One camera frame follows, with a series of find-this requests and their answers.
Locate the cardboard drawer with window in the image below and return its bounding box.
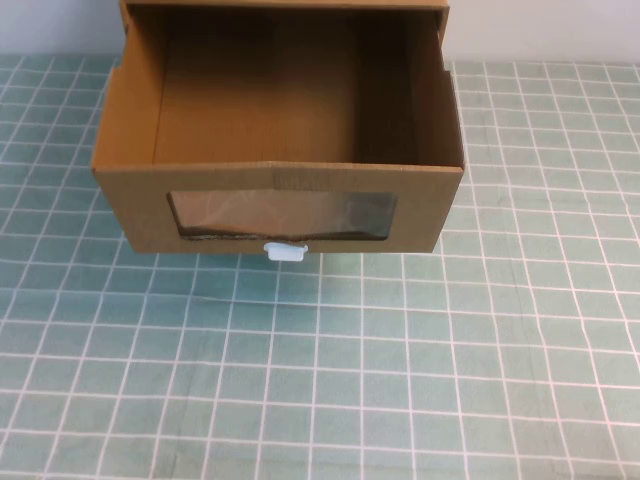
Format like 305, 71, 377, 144
90, 0, 467, 257

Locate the cardboard shoe box outer sleeve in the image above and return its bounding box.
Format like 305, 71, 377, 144
118, 0, 451, 74

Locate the green checked tablecloth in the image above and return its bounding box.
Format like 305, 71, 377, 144
0, 53, 640, 480

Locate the white plastic drawer handle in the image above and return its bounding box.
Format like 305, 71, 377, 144
263, 241, 309, 263

